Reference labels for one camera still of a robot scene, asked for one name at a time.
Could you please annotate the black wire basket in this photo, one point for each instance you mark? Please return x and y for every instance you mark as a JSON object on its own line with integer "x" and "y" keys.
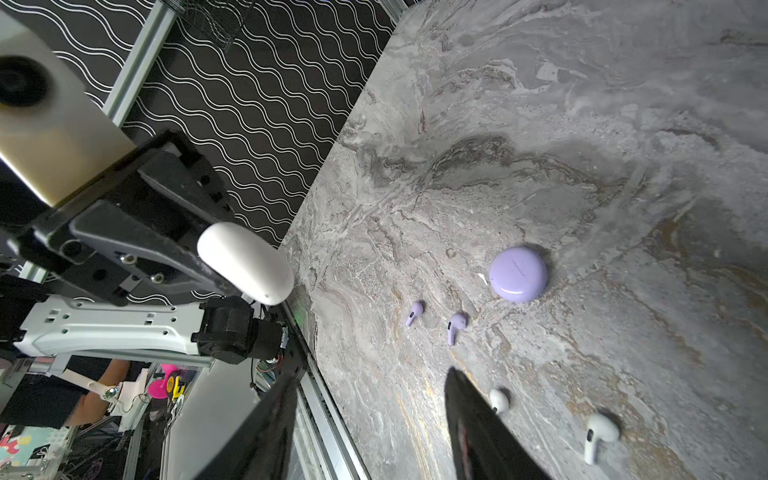
{"x": 219, "y": 21}

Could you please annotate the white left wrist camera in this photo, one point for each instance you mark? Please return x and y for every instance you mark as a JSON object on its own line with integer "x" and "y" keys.
{"x": 53, "y": 137}

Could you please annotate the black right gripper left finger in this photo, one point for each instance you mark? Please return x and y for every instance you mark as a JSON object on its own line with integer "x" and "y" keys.
{"x": 246, "y": 436}

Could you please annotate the purple earbud charging case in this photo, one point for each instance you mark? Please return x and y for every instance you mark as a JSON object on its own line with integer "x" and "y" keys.
{"x": 518, "y": 274}

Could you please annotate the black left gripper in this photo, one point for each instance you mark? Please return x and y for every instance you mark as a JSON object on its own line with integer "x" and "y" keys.
{"x": 140, "y": 221}

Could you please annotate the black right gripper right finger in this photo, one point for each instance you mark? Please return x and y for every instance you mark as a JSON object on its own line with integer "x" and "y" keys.
{"x": 482, "y": 446}

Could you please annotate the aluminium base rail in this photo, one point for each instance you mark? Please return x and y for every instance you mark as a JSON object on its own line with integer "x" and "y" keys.
{"x": 320, "y": 423}

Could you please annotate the purple earbud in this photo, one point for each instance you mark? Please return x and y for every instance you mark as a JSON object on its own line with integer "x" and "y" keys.
{"x": 457, "y": 322}
{"x": 416, "y": 310}

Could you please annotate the white earbud charging case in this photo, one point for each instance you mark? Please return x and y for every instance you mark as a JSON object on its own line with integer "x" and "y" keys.
{"x": 247, "y": 261}

